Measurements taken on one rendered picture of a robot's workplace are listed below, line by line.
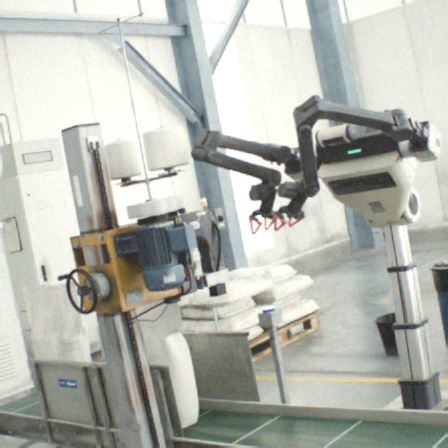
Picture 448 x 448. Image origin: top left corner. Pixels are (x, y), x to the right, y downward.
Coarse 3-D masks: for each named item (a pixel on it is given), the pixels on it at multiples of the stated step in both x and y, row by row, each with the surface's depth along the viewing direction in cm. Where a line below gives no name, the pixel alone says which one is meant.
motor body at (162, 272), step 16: (160, 224) 271; (144, 240) 272; (160, 240) 271; (144, 256) 273; (160, 256) 272; (176, 256) 277; (144, 272) 274; (160, 272) 271; (176, 272) 273; (160, 288) 272
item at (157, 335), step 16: (176, 304) 323; (160, 320) 331; (176, 320) 325; (144, 336) 334; (160, 336) 327; (176, 336) 330; (160, 352) 326; (176, 352) 326; (176, 368) 325; (192, 368) 333; (176, 384) 325; (192, 384) 330; (176, 400) 325; (192, 400) 329; (192, 416) 328
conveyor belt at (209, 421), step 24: (0, 408) 419; (24, 408) 410; (192, 432) 319; (216, 432) 314; (240, 432) 308; (264, 432) 302; (288, 432) 297; (312, 432) 291; (336, 432) 286; (360, 432) 280; (384, 432) 275; (408, 432) 270; (432, 432) 265
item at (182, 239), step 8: (168, 232) 271; (176, 232) 270; (184, 232) 269; (192, 232) 276; (176, 240) 270; (184, 240) 270; (192, 240) 274; (176, 248) 271; (184, 248) 270; (192, 248) 273; (184, 256) 274
